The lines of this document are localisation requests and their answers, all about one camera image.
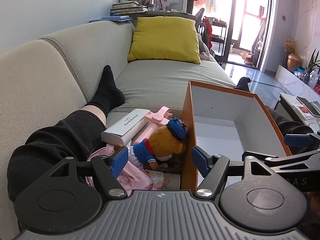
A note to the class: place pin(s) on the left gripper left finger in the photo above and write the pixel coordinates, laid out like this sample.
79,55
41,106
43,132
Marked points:
107,165

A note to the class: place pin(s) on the orange white cardboard box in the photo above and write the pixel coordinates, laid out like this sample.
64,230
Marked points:
227,122

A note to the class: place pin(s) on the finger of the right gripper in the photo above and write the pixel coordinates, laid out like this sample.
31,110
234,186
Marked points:
302,140
263,157

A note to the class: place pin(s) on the yellow cushion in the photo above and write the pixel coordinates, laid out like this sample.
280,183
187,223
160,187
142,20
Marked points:
165,38

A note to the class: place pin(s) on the pink fabric pouch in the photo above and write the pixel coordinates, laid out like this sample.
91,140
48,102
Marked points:
131,177

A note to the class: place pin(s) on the stack of books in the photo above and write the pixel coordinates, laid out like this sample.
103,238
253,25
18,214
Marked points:
124,11

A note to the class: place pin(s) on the white marble tv cabinet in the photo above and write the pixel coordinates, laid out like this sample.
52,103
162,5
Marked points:
294,85

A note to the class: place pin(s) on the white rectangular box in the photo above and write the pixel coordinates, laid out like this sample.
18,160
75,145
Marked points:
126,128

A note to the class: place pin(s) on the coffee table with items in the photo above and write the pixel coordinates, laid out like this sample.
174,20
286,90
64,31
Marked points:
299,109

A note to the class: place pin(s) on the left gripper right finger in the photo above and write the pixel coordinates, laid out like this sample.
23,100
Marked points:
213,169

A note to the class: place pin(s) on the brown plush sailor toy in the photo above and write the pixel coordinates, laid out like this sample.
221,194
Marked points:
163,144

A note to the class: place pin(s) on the bronze vase with dried flowers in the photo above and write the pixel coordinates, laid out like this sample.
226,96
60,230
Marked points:
293,60

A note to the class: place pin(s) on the beige fabric sofa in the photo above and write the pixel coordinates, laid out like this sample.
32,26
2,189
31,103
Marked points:
44,80

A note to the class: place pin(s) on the person left leg black sock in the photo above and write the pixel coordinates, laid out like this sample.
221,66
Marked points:
78,135

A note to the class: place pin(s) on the green potted plant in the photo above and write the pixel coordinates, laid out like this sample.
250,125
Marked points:
312,65

